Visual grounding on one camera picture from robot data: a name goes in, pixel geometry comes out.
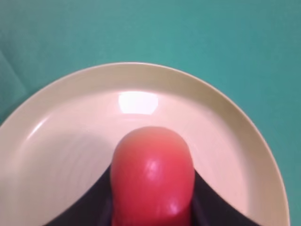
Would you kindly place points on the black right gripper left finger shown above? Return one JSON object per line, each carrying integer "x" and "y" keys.
{"x": 94, "y": 208}

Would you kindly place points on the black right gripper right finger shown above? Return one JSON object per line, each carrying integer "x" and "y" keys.
{"x": 209, "y": 209}

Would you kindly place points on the red peach fruit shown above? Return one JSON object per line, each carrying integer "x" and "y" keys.
{"x": 152, "y": 179}

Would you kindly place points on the yellow plastic plate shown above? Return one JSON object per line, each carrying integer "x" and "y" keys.
{"x": 56, "y": 145}

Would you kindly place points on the green table cloth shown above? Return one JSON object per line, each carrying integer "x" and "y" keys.
{"x": 248, "y": 49}

